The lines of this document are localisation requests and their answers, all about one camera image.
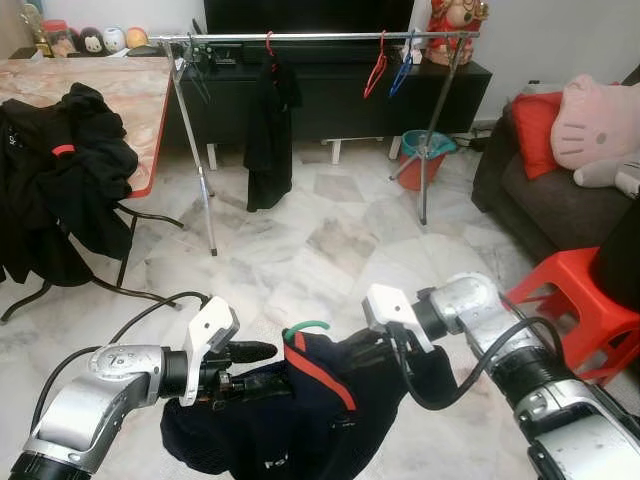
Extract green wire hanger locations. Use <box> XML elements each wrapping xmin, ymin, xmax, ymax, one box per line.
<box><xmin>282</xmin><ymin>320</ymin><xmax>333</xmax><ymax>346</ymax></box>

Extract navy printed garment red trim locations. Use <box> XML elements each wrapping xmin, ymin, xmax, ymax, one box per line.
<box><xmin>160</xmin><ymin>328</ymin><xmax>461</xmax><ymax>480</ymax></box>

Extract black jacket red trim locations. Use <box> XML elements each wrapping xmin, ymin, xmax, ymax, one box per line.
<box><xmin>0</xmin><ymin>83</ymin><xmax>141</xmax><ymax>288</ymax></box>

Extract red plastic hanger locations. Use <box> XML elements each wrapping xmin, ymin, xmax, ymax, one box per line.
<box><xmin>362</xmin><ymin>30</ymin><xmax>391</xmax><ymax>99</ymax></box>
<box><xmin>263</xmin><ymin>30</ymin><xmax>279</xmax><ymax>71</ymax></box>

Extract blue plastic hanger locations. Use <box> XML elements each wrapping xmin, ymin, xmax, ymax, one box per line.
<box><xmin>388</xmin><ymin>30</ymin><xmax>416</xmax><ymax>98</ymax></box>

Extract red bucket teal liner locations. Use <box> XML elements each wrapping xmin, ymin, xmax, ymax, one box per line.
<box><xmin>397</xmin><ymin>130</ymin><xmax>459</xmax><ymax>191</ymax></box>

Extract long black garment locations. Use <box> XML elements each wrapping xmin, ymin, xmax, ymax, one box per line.
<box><xmin>243</xmin><ymin>58</ymin><xmax>303</xmax><ymax>213</ymax></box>

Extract black round laundry bin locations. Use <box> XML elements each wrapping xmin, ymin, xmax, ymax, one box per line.
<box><xmin>598</xmin><ymin>205</ymin><xmax>640</xmax><ymax>311</ymax></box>

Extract red plastic stool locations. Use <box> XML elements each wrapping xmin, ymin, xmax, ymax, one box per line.
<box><xmin>505</xmin><ymin>247</ymin><xmax>640</xmax><ymax>386</ymax></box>

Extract dark grey fabric sofa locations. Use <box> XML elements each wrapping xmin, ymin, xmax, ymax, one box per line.
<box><xmin>472</xmin><ymin>100</ymin><xmax>640</xmax><ymax>263</ymax></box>

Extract black low tv cabinet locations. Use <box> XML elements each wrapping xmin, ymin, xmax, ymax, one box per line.
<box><xmin>165</xmin><ymin>55</ymin><xmax>493</xmax><ymax>146</ymax></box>

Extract red cushion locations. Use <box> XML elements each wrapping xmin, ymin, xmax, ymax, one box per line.
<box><xmin>510</xmin><ymin>92</ymin><xmax>564</xmax><ymax>181</ymax></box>

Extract grey totoro plush open eyes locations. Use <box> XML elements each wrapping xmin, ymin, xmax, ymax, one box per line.
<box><xmin>575</xmin><ymin>155</ymin><xmax>640</xmax><ymax>191</ymax></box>

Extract marble table red edge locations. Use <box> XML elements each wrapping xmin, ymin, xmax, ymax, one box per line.
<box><xmin>0</xmin><ymin>57</ymin><xmax>188</xmax><ymax>323</ymax></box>

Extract white patterned side table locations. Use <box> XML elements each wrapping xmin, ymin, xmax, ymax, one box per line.
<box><xmin>520</xmin><ymin>80</ymin><xmax>561</xmax><ymax>96</ymax></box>

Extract silver metal clothes rack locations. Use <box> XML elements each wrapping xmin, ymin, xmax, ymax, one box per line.
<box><xmin>150</xmin><ymin>28</ymin><xmax>481</xmax><ymax>258</ymax></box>

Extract pink kitty face pillow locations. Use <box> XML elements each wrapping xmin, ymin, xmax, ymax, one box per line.
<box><xmin>550</xmin><ymin>73</ymin><xmax>640</xmax><ymax>171</ymax></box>

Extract red fortune doll figurine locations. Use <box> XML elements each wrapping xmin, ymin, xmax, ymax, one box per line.
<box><xmin>428</xmin><ymin>0</ymin><xmax>489</xmax><ymax>66</ymax></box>

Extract white round plush toy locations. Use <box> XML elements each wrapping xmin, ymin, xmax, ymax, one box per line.
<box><xmin>103</xmin><ymin>27</ymin><xmax>128</xmax><ymax>54</ymax></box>

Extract black television screen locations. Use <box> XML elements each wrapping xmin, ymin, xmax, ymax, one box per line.
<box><xmin>203</xmin><ymin>0</ymin><xmax>416</xmax><ymax>36</ymax></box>

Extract black mouse plush toy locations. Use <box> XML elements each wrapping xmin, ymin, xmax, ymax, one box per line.
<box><xmin>78</xmin><ymin>28</ymin><xmax>106</xmax><ymax>56</ymax></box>

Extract jar with red lid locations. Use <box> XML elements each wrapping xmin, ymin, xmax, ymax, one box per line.
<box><xmin>42</xmin><ymin>20</ymin><xmax>73</xmax><ymax>58</ymax></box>

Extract gold ornament figure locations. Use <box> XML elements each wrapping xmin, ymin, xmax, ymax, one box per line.
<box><xmin>22</xmin><ymin>3</ymin><xmax>46</xmax><ymax>46</ymax></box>

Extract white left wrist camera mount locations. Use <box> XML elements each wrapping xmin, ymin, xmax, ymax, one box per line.
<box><xmin>180</xmin><ymin>297</ymin><xmax>241</xmax><ymax>406</ymax></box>

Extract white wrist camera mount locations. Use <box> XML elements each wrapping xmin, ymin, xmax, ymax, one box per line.
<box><xmin>180</xmin><ymin>297</ymin><xmax>241</xmax><ymax>406</ymax></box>
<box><xmin>362</xmin><ymin>284</ymin><xmax>436</xmax><ymax>353</ymax></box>

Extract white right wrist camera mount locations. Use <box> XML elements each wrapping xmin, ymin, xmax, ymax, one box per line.
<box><xmin>362</xmin><ymin>284</ymin><xmax>436</xmax><ymax>353</ymax></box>

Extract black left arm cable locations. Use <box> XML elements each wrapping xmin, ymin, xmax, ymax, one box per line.
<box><xmin>30</xmin><ymin>290</ymin><xmax>206</xmax><ymax>441</ymax></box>

